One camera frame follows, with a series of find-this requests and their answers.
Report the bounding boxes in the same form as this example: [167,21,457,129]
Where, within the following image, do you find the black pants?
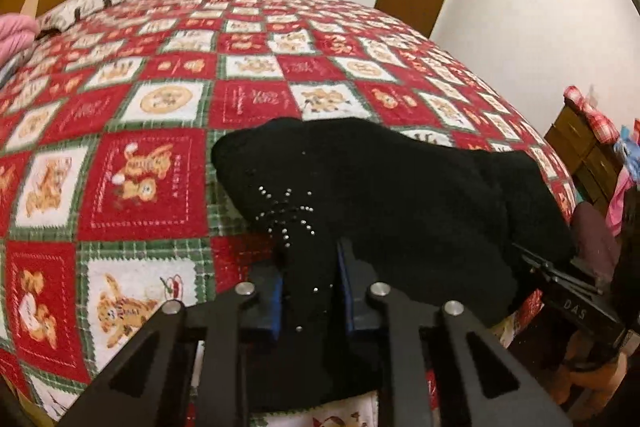
[212,118,575,426]

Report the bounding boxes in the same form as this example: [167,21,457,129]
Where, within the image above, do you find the dark dotted clothing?
[570,188,639,332]

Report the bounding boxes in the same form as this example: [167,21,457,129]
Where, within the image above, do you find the right hand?
[544,332,628,415]

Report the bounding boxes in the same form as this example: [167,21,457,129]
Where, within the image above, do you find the brown wooden dresser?
[544,102,622,216]

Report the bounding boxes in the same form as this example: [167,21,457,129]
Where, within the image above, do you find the colourful clothes pile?
[605,119,639,236]

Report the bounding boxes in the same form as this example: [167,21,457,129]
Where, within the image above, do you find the red patchwork bedspread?
[1,0,576,425]

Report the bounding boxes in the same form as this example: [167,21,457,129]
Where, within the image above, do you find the red plaid cloth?
[563,86,620,145]

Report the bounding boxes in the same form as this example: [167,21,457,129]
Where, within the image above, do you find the white patterned pillow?
[37,0,124,36]

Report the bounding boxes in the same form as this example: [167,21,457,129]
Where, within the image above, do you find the pink folded blanket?
[0,13,40,66]

